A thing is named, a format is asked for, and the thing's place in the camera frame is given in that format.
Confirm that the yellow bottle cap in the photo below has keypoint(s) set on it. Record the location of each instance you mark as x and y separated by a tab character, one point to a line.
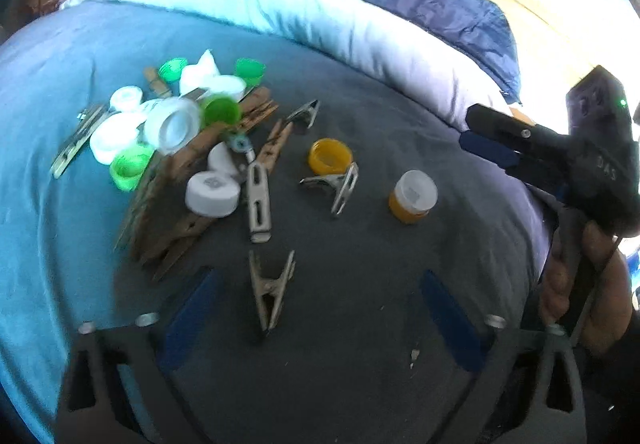
330	156

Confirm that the metal clothes clip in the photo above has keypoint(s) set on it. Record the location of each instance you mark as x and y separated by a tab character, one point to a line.
336	186
304	113
270	294

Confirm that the navy quilt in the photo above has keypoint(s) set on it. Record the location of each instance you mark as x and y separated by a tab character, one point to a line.
430	8

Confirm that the grey plastic clothespin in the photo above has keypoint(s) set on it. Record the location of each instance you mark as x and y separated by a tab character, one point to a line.
259	204

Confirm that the small orange jar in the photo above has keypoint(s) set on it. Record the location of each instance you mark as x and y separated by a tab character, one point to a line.
412	196

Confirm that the long metal clip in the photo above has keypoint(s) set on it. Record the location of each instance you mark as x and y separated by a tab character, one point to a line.
80	138

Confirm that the crumpled white plastic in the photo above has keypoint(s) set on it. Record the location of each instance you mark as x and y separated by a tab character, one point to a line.
200	68

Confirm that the large clear white lid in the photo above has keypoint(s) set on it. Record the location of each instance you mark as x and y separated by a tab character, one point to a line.
172	123

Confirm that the white pillow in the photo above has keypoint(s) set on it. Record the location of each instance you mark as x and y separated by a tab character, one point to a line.
300	8

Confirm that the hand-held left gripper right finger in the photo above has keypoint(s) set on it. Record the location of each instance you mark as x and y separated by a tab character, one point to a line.
450	319

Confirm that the white printed bottle cap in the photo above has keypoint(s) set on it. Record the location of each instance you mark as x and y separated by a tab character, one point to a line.
126	97
212	194

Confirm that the small white crumb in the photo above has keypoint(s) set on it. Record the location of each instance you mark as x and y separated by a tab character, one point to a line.
414	357

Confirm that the wooden clothespin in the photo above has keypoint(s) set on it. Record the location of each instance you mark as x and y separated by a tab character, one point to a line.
145	206
275	143
175	231
215	138
157	83
256	99

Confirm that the green bottle cap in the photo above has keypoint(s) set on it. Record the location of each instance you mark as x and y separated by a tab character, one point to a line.
220	111
131	167
172	68
249	69

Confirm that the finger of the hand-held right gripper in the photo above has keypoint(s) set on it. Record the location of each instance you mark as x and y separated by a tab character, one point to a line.
487	148
500	121

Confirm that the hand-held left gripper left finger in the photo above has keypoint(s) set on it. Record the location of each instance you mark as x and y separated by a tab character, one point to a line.
192	314

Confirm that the wooden headboard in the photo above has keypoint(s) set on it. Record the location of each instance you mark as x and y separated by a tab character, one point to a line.
530	18

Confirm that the person's right hand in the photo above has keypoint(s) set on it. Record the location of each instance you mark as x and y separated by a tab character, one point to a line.
612	294

